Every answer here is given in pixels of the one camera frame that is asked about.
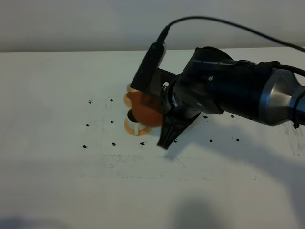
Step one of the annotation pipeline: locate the far white teacup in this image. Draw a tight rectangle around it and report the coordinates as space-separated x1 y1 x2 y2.
127 84 138 92

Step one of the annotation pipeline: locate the orange coaster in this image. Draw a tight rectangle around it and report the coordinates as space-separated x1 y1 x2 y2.
123 92 132 107
124 118 151 136

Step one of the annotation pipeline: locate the near white teacup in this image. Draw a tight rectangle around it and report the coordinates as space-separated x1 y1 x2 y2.
125 109 146 136

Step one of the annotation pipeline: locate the far orange coaster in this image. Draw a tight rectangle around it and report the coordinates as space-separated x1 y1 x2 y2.
123 92 132 107

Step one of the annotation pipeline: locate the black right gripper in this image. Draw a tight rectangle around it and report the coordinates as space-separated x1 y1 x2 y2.
157 47 235 150

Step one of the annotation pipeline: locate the white teacup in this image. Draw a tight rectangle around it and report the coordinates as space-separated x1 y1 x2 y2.
127 84 138 92
125 109 146 136

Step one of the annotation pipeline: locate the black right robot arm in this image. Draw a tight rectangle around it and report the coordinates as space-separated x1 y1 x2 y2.
158 47 305 149

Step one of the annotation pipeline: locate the near orange coaster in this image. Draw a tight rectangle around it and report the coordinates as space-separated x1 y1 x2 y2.
124 118 151 136

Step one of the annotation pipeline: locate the brown clay teapot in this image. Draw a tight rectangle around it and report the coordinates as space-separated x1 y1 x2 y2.
127 91 163 127

